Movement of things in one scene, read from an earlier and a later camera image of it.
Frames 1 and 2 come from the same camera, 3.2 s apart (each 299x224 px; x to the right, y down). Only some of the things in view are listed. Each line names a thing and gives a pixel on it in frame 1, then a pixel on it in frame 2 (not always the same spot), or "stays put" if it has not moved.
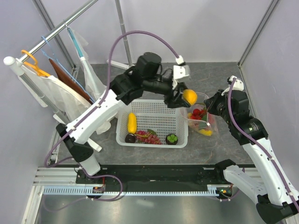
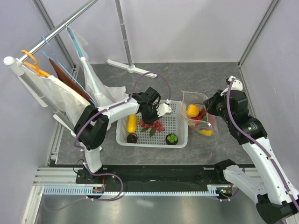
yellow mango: x=131 y=123 stays put
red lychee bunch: x=197 y=114 stays put
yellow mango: x=206 y=132 stays put
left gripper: x=180 y=102 -> x=155 y=117
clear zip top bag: x=198 y=117 stays put
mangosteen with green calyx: x=171 y=139 stays put
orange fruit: x=190 y=96 -> x=193 y=110
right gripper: x=211 y=102 stays put
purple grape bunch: x=149 y=137 -> x=155 y=124
